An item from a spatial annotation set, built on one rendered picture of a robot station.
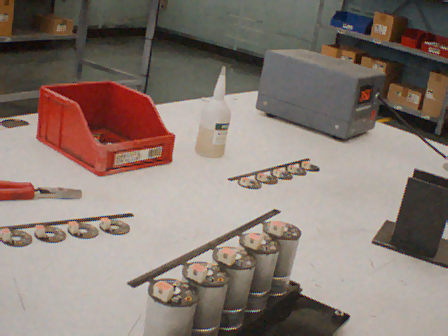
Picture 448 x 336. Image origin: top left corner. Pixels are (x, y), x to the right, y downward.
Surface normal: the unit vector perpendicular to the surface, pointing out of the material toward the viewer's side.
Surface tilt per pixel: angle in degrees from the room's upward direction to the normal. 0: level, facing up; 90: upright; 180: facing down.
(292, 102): 90
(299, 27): 90
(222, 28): 90
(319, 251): 0
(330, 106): 90
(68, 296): 0
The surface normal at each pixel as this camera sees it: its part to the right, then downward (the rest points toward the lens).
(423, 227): -0.44, 0.22
